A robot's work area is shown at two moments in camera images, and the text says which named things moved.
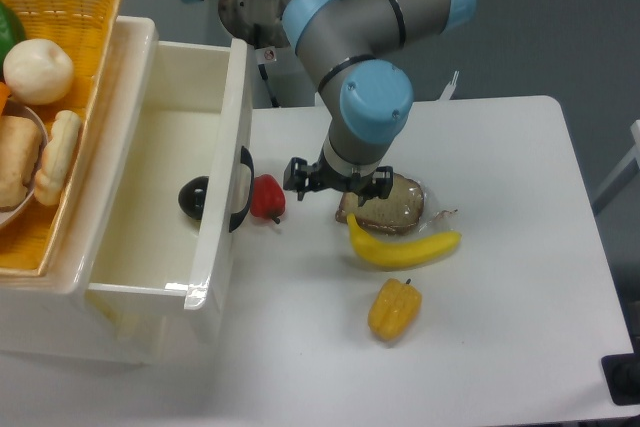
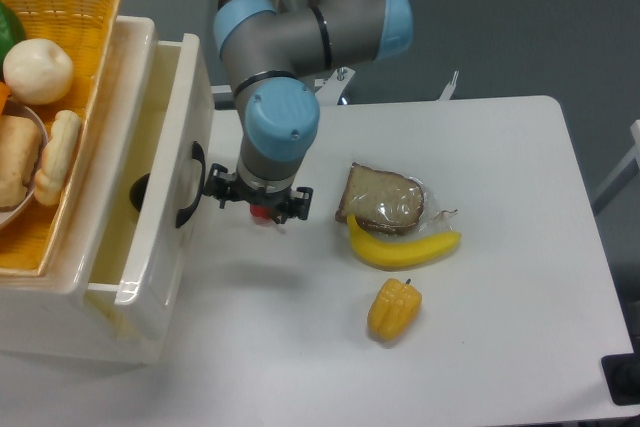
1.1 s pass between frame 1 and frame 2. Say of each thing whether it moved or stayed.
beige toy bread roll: stayed
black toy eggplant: moved
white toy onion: stayed
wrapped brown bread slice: stayed
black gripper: moved
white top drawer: moved
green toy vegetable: stayed
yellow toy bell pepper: stayed
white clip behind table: stayed
